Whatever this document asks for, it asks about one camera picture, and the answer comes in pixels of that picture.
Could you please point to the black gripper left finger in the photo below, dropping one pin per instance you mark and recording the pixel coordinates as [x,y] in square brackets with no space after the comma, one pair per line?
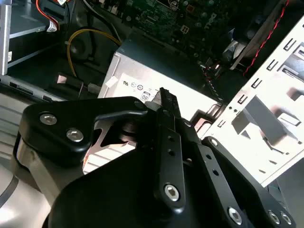
[71,114]

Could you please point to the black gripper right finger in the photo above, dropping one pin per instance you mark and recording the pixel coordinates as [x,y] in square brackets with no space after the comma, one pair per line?
[213,166]

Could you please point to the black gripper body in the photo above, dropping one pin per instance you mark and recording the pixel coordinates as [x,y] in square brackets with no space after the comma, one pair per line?
[114,194]

